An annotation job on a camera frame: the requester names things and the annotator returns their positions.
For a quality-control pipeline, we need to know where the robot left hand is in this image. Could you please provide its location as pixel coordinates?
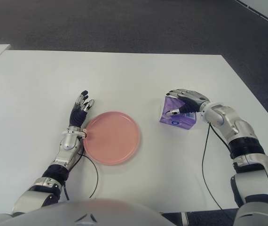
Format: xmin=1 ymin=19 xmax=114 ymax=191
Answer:
xmin=69 ymin=89 xmax=96 ymax=129

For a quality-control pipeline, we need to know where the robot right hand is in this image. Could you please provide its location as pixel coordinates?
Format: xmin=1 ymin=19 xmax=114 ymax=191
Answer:
xmin=166 ymin=89 xmax=211 ymax=116

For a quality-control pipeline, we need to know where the purple tissue paper pack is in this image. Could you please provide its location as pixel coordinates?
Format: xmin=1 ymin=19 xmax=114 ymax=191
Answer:
xmin=158 ymin=95 xmax=198 ymax=131

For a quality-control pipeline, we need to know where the pink round plate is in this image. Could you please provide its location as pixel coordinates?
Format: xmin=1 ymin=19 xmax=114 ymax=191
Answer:
xmin=83 ymin=111 xmax=141 ymax=166

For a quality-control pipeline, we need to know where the grey robot torso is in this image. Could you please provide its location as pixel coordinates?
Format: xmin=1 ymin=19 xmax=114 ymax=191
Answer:
xmin=0 ymin=197 xmax=165 ymax=226

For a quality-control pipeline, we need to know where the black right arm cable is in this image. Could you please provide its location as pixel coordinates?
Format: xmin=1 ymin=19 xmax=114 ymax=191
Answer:
xmin=201 ymin=123 xmax=238 ymax=214

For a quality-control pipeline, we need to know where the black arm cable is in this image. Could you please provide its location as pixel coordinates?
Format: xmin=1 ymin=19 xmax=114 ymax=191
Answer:
xmin=201 ymin=123 xmax=238 ymax=214
xmin=63 ymin=150 xmax=99 ymax=201

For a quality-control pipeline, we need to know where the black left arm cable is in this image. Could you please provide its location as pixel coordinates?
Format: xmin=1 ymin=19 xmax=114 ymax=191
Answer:
xmin=63 ymin=150 xmax=99 ymax=201

